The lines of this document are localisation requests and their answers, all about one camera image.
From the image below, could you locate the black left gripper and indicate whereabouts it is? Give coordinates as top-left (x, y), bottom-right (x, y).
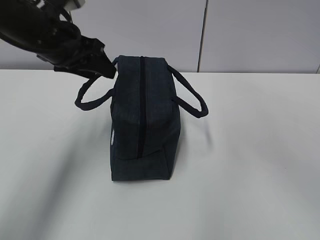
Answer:
top-left (36, 36), bottom-right (117, 79)

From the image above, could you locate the dark navy fabric lunch bag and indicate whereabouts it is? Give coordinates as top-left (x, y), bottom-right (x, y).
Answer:
top-left (75, 55), bottom-right (209, 182)

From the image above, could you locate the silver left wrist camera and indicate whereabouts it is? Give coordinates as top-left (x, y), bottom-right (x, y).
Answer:
top-left (34, 0), bottom-right (88, 11)

